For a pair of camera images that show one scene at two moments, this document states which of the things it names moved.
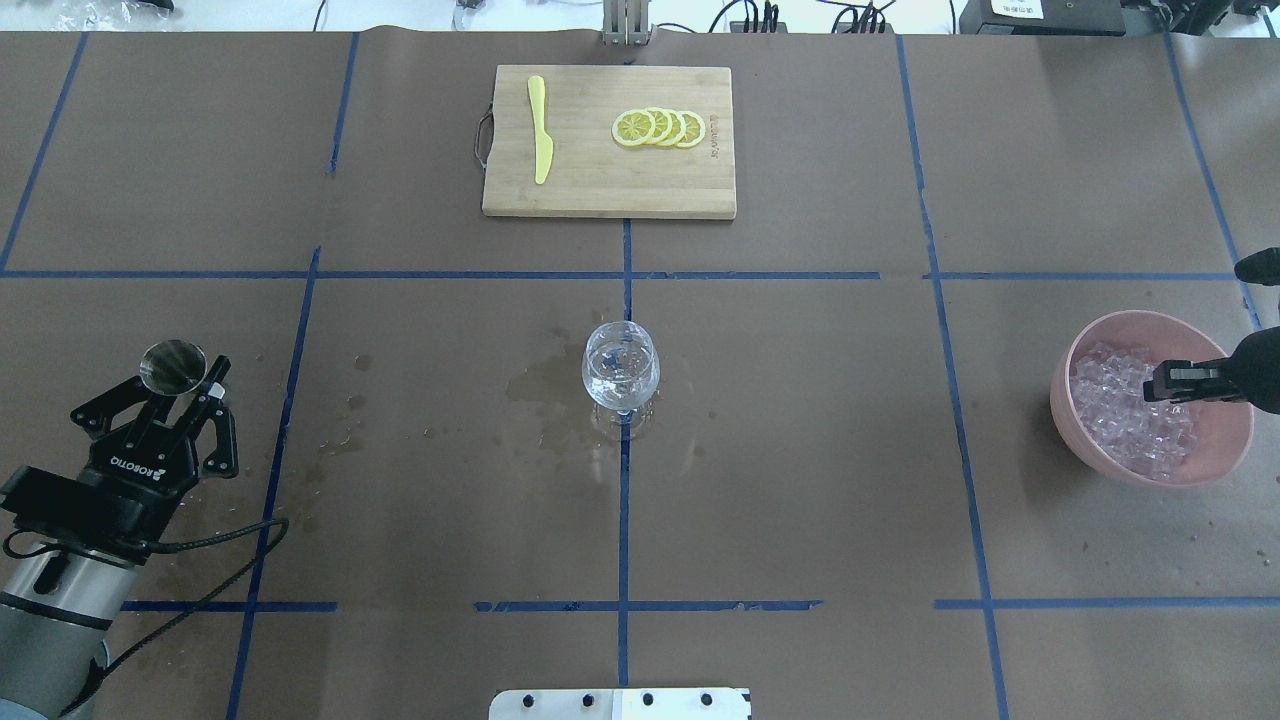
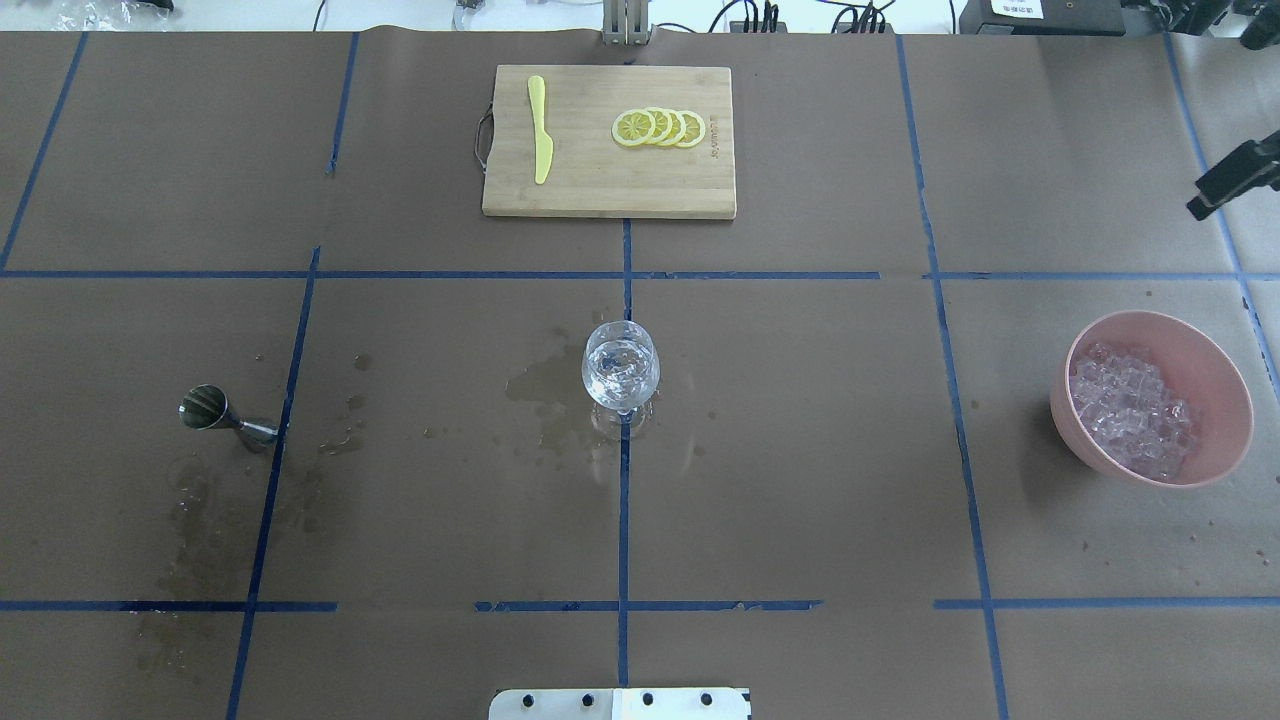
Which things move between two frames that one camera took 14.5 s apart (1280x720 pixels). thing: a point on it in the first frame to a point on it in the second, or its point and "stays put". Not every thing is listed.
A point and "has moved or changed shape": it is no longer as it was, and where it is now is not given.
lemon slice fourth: x=694 y=129 stays put
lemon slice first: x=633 y=128 stays put
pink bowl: x=1101 y=417 stays put
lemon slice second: x=663 y=126 stays put
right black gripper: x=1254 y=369 to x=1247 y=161
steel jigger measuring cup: x=173 y=367 has moved or changed shape
